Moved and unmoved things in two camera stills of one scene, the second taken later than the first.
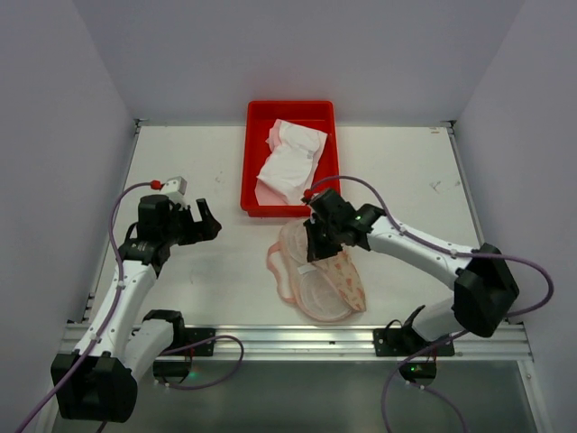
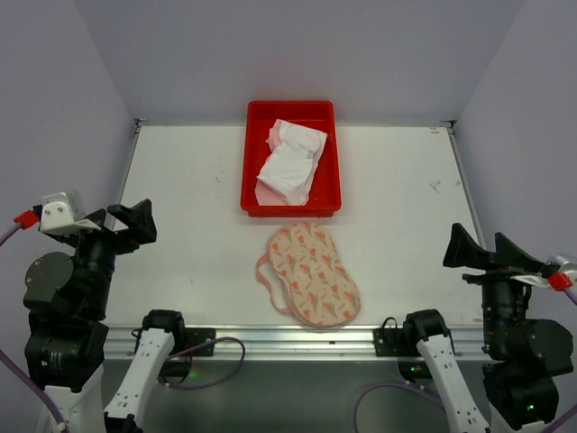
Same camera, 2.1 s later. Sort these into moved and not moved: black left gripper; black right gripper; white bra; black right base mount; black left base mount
Moved: black right gripper; black left gripper
Not moved: black right base mount; black left base mount; white bra
